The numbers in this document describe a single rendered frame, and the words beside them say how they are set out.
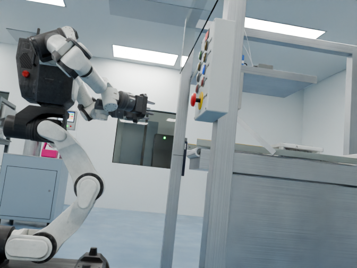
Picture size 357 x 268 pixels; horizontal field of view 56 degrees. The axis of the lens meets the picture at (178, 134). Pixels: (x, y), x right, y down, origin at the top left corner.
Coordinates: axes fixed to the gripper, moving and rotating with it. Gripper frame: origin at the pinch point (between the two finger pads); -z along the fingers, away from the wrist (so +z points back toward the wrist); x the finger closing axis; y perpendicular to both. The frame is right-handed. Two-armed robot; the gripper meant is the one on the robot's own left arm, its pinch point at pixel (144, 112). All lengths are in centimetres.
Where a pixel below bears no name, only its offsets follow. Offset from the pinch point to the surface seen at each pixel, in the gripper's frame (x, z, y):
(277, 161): 20, -72, 11
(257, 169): 25, -62, 12
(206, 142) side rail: 14.4, -34.6, 16.1
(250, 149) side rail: 15, -57, 13
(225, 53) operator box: -1, -31, 97
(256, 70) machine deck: -25, -57, 16
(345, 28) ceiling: -190, -225, -245
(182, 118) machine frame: -1.2, -21.3, -11.2
